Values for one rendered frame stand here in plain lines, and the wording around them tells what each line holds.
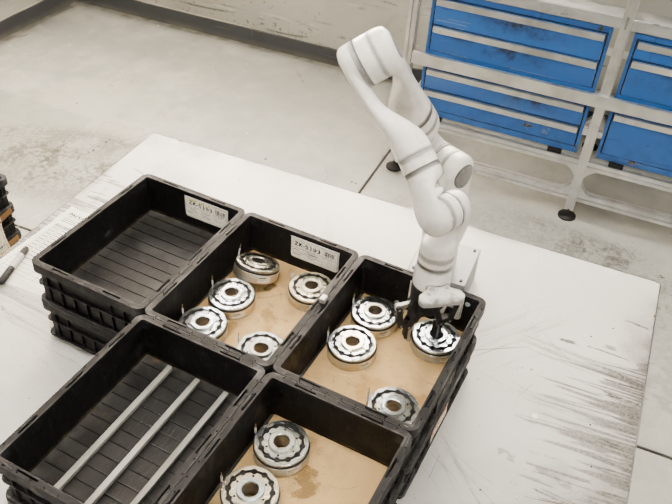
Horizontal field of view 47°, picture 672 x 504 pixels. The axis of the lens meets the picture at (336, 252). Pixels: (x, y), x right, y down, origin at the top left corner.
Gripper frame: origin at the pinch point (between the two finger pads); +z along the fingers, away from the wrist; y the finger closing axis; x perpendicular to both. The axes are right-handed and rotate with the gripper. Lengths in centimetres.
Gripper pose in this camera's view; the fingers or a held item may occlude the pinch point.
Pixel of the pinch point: (421, 332)
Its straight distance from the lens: 163.4
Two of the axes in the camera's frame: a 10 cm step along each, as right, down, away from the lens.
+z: -0.7, 7.7, 6.3
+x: 2.2, 6.3, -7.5
